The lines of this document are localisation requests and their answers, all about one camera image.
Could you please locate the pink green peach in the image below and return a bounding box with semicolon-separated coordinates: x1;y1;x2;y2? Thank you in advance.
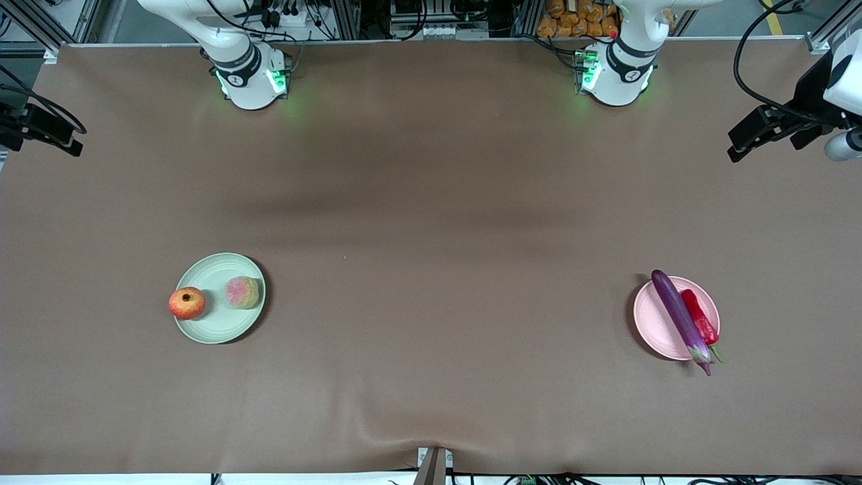
224;276;261;310

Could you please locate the grey metal table bracket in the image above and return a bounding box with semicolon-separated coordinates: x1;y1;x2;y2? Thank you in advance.
413;447;454;485

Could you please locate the brown table mat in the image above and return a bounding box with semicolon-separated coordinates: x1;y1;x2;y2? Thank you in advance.
0;38;862;476

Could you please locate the pale green round plate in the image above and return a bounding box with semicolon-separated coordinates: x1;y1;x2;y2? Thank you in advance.
173;253;267;345

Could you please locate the grey equipment box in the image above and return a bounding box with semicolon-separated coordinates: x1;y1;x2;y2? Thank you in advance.
389;0;491;40

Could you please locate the pink round plate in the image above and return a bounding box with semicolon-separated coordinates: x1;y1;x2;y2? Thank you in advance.
633;276;721;361

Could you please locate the bag of orange fruit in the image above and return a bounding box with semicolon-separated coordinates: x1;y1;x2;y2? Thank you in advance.
537;0;620;39

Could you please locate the white power strip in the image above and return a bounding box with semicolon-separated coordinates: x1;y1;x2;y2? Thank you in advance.
259;0;317;28

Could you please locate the aluminium frame profile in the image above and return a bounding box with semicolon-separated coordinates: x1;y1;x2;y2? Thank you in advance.
805;13;862;55
0;0;102;65

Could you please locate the red yellow pomegranate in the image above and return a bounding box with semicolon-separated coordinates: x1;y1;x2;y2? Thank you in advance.
168;287;207;320

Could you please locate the red chili pepper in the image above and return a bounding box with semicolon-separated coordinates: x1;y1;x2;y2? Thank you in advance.
680;288;725;364

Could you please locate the long purple eggplant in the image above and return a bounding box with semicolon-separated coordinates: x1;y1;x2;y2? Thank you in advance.
651;269;712;376

